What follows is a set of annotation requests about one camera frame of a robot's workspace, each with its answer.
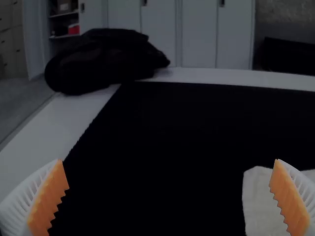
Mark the red box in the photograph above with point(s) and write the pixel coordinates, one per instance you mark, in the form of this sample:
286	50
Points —
74	29

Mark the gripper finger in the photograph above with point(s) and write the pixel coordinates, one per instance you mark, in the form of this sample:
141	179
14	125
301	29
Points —
46	196
290	196

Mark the pale towel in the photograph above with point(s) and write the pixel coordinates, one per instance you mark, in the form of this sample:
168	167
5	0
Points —
258	196

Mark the black crate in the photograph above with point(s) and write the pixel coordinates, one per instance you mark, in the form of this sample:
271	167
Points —
288	56

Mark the black jacket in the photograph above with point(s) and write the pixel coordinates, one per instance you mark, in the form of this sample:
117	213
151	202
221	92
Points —
98	64

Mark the grey drawer cabinet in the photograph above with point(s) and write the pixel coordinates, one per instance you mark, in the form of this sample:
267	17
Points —
12	37

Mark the grey cupboard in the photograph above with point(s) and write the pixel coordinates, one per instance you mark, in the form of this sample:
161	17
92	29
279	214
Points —
197	32

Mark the cardboard box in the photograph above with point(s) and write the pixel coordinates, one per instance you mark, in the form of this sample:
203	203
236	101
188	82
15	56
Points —
64	5

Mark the black mat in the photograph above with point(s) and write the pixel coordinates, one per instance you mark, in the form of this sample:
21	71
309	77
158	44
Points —
172	147

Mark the grey shelf unit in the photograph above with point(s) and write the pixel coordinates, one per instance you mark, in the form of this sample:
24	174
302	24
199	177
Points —
57	24

